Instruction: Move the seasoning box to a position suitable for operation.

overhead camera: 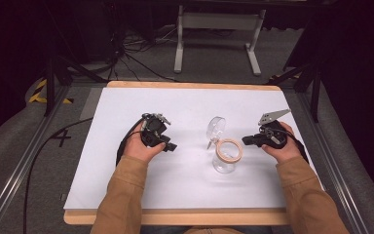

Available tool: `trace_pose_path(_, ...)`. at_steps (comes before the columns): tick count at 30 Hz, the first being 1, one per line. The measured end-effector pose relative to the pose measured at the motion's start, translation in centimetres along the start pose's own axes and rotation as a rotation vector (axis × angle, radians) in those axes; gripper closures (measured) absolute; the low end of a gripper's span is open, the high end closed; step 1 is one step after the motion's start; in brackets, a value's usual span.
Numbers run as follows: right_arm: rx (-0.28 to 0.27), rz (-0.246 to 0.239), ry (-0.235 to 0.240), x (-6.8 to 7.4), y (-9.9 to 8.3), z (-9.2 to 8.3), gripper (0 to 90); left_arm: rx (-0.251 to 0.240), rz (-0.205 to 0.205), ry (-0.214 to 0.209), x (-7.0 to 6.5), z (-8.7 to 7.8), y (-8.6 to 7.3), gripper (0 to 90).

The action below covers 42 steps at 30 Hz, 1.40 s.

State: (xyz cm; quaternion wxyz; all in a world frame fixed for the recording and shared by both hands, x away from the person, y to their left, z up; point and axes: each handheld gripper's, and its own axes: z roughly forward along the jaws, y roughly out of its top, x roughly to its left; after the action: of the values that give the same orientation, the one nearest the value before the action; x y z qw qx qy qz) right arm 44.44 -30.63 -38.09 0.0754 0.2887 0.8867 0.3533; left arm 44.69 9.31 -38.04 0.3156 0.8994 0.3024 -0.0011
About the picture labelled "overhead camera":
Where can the white table sheet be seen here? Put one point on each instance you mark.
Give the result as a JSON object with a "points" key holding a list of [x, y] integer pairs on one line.
{"points": [[191, 107]]}

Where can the white metal stand frame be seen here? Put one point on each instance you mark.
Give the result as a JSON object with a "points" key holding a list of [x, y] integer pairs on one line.
{"points": [[219, 21]]}

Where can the aluminium frame rail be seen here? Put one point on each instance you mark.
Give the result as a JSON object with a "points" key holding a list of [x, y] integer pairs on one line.
{"points": [[334, 162], [16, 172]]}

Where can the person's left hand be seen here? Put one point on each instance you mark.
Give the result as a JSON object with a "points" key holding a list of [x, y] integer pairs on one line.
{"points": [[139, 148]]}

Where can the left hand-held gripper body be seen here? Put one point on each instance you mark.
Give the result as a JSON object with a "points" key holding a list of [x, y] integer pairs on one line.
{"points": [[153, 130]]}

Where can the yellow black floor tape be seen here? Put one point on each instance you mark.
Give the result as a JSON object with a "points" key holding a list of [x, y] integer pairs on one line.
{"points": [[37, 96]]}

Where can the person's right hand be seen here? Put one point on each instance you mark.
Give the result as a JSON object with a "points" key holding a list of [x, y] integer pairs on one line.
{"points": [[284, 151]]}

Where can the black tripod stand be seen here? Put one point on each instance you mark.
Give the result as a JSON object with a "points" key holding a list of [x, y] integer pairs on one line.
{"points": [[50, 81], [315, 84]]}

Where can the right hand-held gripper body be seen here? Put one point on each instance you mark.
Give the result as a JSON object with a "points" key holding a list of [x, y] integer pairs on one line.
{"points": [[272, 133]]}

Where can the clear glass jar lid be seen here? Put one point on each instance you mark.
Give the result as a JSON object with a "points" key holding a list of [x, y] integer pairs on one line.
{"points": [[216, 126]]}

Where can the clear glass jar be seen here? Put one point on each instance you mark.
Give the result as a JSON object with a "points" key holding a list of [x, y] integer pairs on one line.
{"points": [[227, 159]]}

